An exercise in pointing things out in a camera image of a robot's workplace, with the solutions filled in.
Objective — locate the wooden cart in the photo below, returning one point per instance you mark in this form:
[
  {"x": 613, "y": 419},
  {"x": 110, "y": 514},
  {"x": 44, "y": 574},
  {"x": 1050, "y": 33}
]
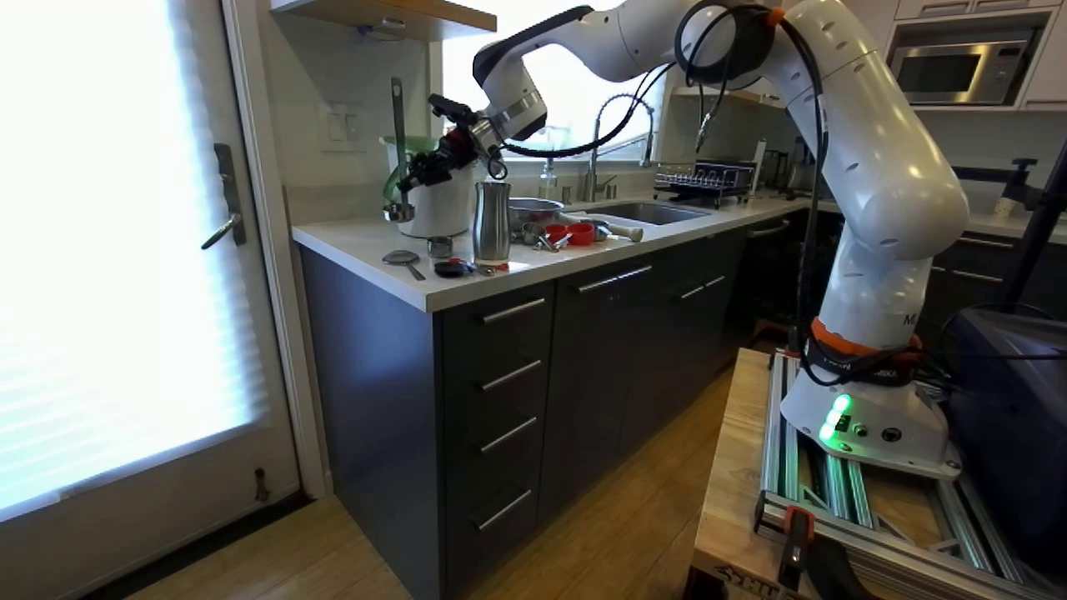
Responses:
[{"x": 735, "y": 487}]

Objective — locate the wooden wall shelf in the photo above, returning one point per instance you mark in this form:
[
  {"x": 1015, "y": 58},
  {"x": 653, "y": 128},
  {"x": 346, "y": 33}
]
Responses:
[{"x": 386, "y": 15}]

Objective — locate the silver kitchen sink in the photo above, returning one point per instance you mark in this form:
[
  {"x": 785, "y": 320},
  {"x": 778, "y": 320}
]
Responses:
[{"x": 653, "y": 211}]

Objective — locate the silver utensil holder cup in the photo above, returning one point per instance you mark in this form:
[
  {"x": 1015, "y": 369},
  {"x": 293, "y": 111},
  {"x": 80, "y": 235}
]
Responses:
[{"x": 490, "y": 227}]

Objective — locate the dark kitchen counter cabinet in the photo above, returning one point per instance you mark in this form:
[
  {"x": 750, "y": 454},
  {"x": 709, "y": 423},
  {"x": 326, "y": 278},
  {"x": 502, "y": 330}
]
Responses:
[{"x": 502, "y": 445}]

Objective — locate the stainless steel microwave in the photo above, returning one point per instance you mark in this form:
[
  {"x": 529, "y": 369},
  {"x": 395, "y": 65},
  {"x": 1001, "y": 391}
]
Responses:
[{"x": 966, "y": 61}]

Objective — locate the red clamp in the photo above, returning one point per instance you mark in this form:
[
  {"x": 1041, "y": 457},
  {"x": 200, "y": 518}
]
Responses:
[{"x": 794, "y": 551}]

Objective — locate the large red measuring cup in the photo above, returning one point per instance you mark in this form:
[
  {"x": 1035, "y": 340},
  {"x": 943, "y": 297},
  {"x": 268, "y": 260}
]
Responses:
[{"x": 567, "y": 235}]

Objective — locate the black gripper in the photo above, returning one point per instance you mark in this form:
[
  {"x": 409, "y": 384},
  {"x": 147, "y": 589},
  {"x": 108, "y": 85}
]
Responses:
[{"x": 477, "y": 151}]

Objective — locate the dish rack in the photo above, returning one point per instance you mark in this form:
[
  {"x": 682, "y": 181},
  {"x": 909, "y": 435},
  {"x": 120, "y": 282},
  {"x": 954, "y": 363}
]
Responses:
[{"x": 722, "y": 177}]

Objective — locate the black measuring cup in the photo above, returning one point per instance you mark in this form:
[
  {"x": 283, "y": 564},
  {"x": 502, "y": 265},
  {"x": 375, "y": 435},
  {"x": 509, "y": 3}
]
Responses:
[{"x": 452, "y": 269}]

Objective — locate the small silver measuring cup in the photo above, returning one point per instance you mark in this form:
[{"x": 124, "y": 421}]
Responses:
[{"x": 617, "y": 230}]

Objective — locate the kitchen window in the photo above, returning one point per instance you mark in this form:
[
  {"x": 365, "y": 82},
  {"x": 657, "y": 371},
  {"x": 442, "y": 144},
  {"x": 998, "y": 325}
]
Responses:
[{"x": 576, "y": 111}]

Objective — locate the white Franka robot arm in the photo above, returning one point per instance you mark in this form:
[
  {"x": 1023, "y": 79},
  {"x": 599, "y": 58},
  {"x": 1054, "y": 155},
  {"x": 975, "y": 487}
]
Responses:
[{"x": 886, "y": 188}]

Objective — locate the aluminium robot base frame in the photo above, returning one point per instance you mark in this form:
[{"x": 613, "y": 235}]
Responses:
[{"x": 844, "y": 487}]

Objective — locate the large silver mixing bowl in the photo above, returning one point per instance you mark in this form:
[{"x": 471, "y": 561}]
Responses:
[{"x": 535, "y": 211}]

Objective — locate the silver kitchen faucet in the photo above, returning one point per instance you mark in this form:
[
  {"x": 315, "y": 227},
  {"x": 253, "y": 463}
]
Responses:
[{"x": 600, "y": 122}]

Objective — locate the white bin green lid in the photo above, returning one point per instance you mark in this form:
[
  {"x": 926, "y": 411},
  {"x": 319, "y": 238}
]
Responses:
[{"x": 444, "y": 211}]

